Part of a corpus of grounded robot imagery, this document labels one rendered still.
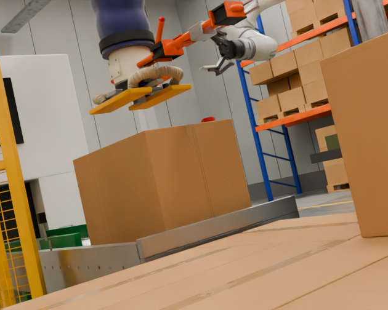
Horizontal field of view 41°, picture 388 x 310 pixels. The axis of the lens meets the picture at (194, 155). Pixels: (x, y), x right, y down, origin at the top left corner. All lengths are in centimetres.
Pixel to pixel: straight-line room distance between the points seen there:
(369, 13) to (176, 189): 93
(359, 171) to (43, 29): 1130
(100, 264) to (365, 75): 115
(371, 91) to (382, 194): 21
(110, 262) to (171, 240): 26
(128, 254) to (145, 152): 35
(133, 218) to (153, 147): 30
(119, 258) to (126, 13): 95
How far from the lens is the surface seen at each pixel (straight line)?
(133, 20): 211
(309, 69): 1019
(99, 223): 215
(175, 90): 204
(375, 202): 116
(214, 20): 170
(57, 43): 1223
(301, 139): 1198
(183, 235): 169
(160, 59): 197
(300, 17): 1035
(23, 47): 1182
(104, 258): 185
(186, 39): 183
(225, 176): 192
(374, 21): 200
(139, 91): 193
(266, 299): 83
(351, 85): 115
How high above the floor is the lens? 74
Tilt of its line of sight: 3 degrees up
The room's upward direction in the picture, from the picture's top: 13 degrees counter-clockwise
